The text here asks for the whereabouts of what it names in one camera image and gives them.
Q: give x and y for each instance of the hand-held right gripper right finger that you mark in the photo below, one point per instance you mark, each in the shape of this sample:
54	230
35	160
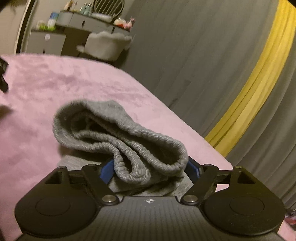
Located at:
192	170

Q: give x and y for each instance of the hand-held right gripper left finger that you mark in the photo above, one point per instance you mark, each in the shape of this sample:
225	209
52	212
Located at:
106	171

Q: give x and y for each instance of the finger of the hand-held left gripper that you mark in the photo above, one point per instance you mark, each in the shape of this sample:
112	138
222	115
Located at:
2	78

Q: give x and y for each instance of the grey sweat pants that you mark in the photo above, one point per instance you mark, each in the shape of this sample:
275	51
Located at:
138	136

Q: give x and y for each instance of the pink plush blanket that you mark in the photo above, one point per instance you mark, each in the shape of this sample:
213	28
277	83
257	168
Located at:
57	83

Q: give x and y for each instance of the green small container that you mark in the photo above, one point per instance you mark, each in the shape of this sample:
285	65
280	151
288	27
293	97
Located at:
44	26

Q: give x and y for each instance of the white plastic bottle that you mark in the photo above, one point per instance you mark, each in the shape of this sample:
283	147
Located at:
52	20

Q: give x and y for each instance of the grey curtain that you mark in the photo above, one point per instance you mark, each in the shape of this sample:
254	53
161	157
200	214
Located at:
272	148
196	51

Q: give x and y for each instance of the grey vanity desk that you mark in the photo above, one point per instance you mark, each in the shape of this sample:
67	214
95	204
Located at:
69	27

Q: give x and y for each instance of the grey fluffy chair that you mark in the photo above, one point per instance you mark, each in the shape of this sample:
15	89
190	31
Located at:
104	47

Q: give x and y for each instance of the pink cloth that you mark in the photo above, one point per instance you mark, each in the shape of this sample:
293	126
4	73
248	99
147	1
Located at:
291	219

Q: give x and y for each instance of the yellow curtain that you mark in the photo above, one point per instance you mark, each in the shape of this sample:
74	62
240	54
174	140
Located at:
259	81

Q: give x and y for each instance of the round vanity mirror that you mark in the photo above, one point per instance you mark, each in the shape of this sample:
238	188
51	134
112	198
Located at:
106	6

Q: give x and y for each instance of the small pink plush toy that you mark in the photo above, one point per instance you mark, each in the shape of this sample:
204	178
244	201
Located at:
129	23

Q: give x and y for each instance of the white door frame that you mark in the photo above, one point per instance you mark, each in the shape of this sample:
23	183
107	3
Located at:
23	27

